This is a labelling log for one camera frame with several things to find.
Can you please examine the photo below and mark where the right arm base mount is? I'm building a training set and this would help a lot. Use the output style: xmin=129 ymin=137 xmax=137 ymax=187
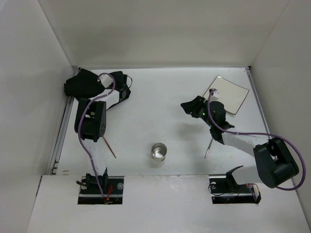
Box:
xmin=208 ymin=175 xmax=261 ymax=204

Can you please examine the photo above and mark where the aluminium table rail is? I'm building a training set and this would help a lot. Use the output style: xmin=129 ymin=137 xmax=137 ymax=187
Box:
xmin=46 ymin=96 xmax=74 ymax=175
xmin=245 ymin=66 xmax=284 ymax=173

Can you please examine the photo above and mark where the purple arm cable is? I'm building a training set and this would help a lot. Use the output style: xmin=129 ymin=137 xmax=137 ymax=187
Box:
xmin=77 ymin=72 xmax=117 ymax=199
xmin=207 ymin=89 xmax=306 ymax=192

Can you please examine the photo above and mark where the copper fork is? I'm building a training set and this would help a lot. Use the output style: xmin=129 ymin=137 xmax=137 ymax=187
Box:
xmin=103 ymin=136 xmax=116 ymax=159

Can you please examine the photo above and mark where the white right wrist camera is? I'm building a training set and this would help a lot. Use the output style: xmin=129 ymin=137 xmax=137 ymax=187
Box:
xmin=209 ymin=88 xmax=220 ymax=101

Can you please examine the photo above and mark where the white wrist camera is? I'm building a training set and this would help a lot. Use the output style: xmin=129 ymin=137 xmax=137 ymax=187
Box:
xmin=209 ymin=88 xmax=220 ymax=101
xmin=98 ymin=74 xmax=113 ymax=88

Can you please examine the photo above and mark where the right aluminium table rail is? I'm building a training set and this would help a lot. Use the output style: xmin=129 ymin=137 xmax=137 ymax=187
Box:
xmin=245 ymin=66 xmax=284 ymax=173

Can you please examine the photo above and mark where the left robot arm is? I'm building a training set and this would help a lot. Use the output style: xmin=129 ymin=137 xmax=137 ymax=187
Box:
xmin=64 ymin=68 xmax=131 ymax=190

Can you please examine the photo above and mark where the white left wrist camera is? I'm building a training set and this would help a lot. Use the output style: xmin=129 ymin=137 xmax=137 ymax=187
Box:
xmin=98 ymin=74 xmax=113 ymax=88

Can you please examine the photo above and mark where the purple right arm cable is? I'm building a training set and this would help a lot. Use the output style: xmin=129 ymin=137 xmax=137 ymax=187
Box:
xmin=207 ymin=89 xmax=306 ymax=192

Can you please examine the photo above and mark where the silver knife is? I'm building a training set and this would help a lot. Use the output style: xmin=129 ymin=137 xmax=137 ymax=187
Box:
xmin=204 ymin=138 xmax=213 ymax=159

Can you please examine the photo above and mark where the silver metal cup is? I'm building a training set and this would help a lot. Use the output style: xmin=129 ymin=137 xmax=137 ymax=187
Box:
xmin=151 ymin=143 xmax=167 ymax=167

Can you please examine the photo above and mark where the white square plate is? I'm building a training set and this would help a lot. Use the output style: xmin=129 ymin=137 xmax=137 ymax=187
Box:
xmin=203 ymin=75 xmax=249 ymax=115

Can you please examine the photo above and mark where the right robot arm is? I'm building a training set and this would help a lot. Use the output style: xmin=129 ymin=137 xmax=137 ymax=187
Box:
xmin=181 ymin=96 xmax=299 ymax=189

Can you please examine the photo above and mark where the left aluminium table rail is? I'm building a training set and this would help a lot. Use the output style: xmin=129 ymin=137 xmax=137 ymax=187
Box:
xmin=46 ymin=96 xmax=74 ymax=175

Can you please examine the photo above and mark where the black cloth placemat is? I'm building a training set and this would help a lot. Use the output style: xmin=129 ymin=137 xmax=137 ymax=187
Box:
xmin=64 ymin=68 xmax=105 ymax=99

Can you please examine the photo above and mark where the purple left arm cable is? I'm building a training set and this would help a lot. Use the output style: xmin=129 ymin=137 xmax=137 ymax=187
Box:
xmin=77 ymin=72 xmax=117 ymax=199

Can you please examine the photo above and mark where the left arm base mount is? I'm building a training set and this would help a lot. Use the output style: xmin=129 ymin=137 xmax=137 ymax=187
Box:
xmin=76 ymin=176 xmax=124 ymax=205

